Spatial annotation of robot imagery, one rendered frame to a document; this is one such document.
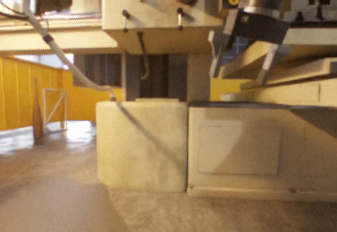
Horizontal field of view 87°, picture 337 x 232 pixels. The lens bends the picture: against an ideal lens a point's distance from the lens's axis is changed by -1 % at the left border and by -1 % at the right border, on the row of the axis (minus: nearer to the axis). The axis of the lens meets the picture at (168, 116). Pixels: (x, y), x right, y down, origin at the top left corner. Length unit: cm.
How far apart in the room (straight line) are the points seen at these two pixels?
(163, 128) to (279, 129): 72
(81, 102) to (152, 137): 304
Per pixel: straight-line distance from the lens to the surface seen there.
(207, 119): 119
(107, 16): 134
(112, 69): 196
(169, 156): 123
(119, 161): 133
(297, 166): 143
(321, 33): 102
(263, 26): 49
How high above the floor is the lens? 62
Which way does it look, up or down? 5 degrees down
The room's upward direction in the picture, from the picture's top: 1 degrees clockwise
